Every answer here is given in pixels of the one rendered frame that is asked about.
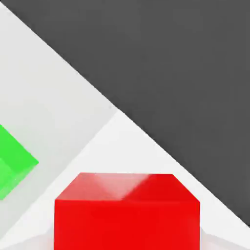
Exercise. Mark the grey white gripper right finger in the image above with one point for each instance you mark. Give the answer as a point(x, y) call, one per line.
point(212, 244)

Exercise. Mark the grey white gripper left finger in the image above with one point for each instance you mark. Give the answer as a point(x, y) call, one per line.
point(42, 244)

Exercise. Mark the small red cube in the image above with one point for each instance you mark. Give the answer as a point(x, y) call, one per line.
point(127, 222)

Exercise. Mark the small green cube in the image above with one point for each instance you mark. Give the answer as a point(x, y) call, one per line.
point(11, 162)

